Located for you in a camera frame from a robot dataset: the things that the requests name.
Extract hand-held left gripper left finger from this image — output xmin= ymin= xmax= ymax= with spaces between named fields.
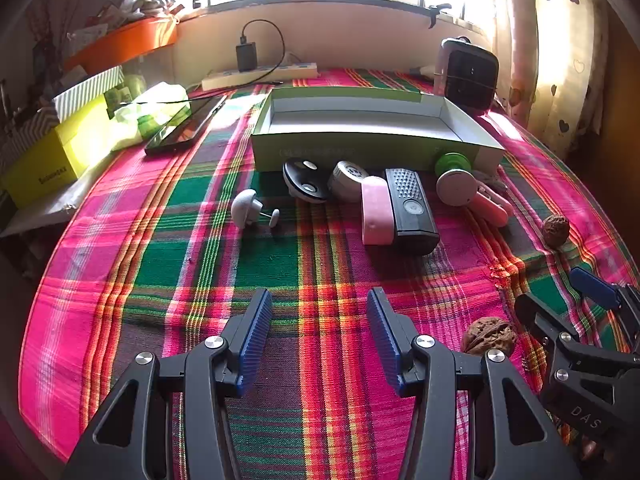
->
xmin=62 ymin=287 xmax=274 ymax=480

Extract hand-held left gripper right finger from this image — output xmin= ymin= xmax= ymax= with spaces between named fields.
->
xmin=366 ymin=287 xmax=583 ymax=480

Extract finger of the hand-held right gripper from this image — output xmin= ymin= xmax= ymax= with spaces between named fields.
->
xmin=515 ymin=292 xmax=640 ymax=386
xmin=570 ymin=266 xmax=640 ymax=353

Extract brown walnut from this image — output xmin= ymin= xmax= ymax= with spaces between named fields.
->
xmin=461 ymin=316 xmax=517 ymax=356
xmin=542 ymin=214 xmax=571 ymax=247

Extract white mushroom-shaped knob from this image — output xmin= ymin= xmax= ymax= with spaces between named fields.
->
xmin=231 ymin=189 xmax=281 ymax=231

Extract pink rounded case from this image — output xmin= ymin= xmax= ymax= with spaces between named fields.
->
xmin=361 ymin=176 xmax=396 ymax=246

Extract black rectangular device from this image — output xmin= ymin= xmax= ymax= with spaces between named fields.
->
xmin=384 ymin=167 xmax=441 ymax=256

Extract pink handheld device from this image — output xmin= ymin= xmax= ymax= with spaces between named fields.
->
xmin=470 ymin=180 xmax=513 ymax=223

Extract black round massager white dots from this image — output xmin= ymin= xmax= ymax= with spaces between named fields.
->
xmin=282 ymin=157 xmax=328 ymax=203

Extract grey round device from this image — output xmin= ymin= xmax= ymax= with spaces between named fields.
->
xmin=327 ymin=160 xmax=371 ymax=203

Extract green and white spool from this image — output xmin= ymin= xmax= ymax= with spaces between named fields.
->
xmin=434 ymin=152 xmax=483 ymax=207

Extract green and white cardboard box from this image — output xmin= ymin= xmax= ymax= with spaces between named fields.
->
xmin=250 ymin=86 xmax=507 ymax=173

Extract plaid cloth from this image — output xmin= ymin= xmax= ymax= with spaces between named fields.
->
xmin=17 ymin=67 xmax=640 ymax=480

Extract black smartphone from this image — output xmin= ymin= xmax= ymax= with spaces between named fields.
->
xmin=144 ymin=95 xmax=227 ymax=156

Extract white paper sheet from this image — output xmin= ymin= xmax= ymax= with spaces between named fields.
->
xmin=0 ymin=160 xmax=116 ymax=238

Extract small grey fan heater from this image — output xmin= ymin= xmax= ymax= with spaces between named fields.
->
xmin=432 ymin=37 xmax=501 ymax=113

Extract green and white plastic bag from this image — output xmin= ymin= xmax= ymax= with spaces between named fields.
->
xmin=107 ymin=81 xmax=191 ymax=151

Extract white power strip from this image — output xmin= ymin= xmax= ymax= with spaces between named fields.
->
xmin=201 ymin=62 xmax=319 ymax=92

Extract heart print curtain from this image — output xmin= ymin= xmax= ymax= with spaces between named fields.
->
xmin=492 ymin=0 xmax=611 ymax=156

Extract yellow cardboard box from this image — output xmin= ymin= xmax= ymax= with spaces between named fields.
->
xmin=0 ymin=95 xmax=118 ymax=208

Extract green packet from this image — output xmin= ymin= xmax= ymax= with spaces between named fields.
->
xmin=105 ymin=75 xmax=146 ymax=111

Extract black charger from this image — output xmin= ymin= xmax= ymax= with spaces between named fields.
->
xmin=236 ymin=42 xmax=258 ymax=72

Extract green striped box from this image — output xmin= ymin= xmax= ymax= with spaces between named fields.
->
xmin=0 ymin=66 xmax=126 ymax=173

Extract orange planter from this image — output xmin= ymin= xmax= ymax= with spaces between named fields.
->
xmin=62 ymin=16 xmax=180 ymax=75

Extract dried red branch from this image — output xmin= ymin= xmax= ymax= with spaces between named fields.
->
xmin=25 ymin=0 xmax=76 ymax=61

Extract black charger cable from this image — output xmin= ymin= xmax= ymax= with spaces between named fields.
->
xmin=240 ymin=20 xmax=286 ymax=86

